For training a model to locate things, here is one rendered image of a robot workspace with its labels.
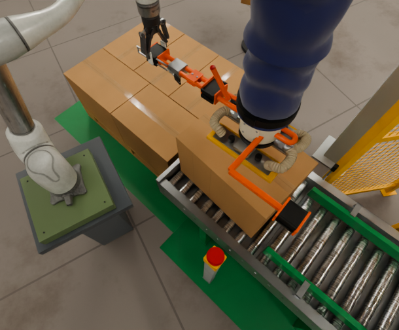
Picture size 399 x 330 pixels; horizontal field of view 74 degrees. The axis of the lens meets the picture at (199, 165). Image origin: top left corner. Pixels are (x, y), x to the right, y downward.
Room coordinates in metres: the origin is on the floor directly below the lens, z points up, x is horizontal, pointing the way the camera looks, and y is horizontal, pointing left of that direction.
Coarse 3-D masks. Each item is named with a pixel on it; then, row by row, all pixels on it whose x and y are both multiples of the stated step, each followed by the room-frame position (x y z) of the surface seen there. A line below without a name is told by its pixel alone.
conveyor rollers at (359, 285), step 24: (216, 216) 0.44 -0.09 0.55; (240, 240) 0.30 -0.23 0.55; (264, 240) 0.30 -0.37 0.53; (360, 240) 0.29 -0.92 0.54; (264, 264) 0.17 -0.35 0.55; (336, 288) 0.04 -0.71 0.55; (360, 288) 0.04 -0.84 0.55; (384, 288) 0.04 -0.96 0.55; (360, 312) -0.07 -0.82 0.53; (384, 312) -0.07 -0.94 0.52
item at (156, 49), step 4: (156, 44) 1.08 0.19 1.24; (152, 48) 1.05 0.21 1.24; (156, 48) 1.05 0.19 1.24; (160, 48) 1.05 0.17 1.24; (164, 48) 1.04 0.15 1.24; (168, 48) 1.04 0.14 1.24; (152, 52) 1.02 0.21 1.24; (156, 52) 1.02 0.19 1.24; (160, 52) 1.02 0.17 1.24; (164, 52) 1.02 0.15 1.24; (168, 52) 1.04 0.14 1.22; (156, 56) 0.99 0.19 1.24; (160, 56) 1.00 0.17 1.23; (164, 56) 1.02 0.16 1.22; (160, 64) 0.99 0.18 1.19
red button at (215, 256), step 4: (212, 248) 0.18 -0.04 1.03; (216, 248) 0.17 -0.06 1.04; (208, 252) 0.16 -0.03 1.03; (212, 252) 0.16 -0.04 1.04; (216, 252) 0.16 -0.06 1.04; (220, 252) 0.16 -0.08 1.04; (208, 256) 0.15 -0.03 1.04; (212, 256) 0.15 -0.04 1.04; (216, 256) 0.15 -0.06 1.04; (220, 256) 0.15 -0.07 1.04; (224, 256) 0.15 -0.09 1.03; (208, 260) 0.13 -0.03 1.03; (212, 260) 0.13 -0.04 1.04; (216, 260) 0.13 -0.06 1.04; (220, 260) 0.13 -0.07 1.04; (212, 264) 0.12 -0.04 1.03; (216, 264) 0.12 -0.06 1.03; (220, 264) 0.12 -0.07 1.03
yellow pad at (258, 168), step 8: (224, 128) 0.67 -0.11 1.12; (208, 136) 0.64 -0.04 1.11; (216, 136) 0.63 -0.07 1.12; (224, 136) 0.63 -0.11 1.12; (232, 136) 0.61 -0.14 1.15; (216, 144) 0.60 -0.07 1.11; (224, 144) 0.59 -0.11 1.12; (232, 144) 0.59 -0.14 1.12; (232, 152) 0.55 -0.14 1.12; (256, 152) 0.55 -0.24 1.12; (248, 160) 0.51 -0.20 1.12; (256, 160) 0.50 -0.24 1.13; (264, 160) 0.51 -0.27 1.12; (272, 160) 0.51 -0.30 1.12; (256, 168) 0.47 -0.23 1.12; (264, 176) 0.44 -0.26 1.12; (272, 176) 0.44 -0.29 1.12
